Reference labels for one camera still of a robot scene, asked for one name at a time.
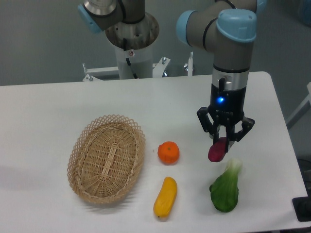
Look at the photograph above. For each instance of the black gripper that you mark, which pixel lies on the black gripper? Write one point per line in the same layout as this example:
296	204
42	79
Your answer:
227	109

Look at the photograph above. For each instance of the purple sweet potato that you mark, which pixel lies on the purple sweet potato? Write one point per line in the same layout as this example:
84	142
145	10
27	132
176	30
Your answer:
217	151

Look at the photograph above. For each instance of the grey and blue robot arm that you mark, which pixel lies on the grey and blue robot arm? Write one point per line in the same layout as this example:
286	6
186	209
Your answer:
227	29

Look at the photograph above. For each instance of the woven wicker basket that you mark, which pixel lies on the woven wicker basket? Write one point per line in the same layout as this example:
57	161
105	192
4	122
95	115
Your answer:
106	160

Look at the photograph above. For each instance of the green bok choy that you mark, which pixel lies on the green bok choy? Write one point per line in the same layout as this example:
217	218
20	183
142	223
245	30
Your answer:
224	191

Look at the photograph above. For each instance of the orange tangerine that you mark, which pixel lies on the orange tangerine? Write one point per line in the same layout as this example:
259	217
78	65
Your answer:
168	152

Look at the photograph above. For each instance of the white furniture leg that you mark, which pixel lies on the white furniture leg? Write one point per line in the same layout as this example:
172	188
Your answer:
300	110

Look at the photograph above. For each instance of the yellow mango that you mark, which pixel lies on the yellow mango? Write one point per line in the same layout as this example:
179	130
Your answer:
166	198

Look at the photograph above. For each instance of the black device at table edge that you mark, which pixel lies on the black device at table edge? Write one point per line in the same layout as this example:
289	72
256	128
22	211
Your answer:
302	207

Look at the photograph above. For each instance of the white mounting frame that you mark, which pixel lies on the white mounting frame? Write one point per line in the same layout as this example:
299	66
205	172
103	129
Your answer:
159	70

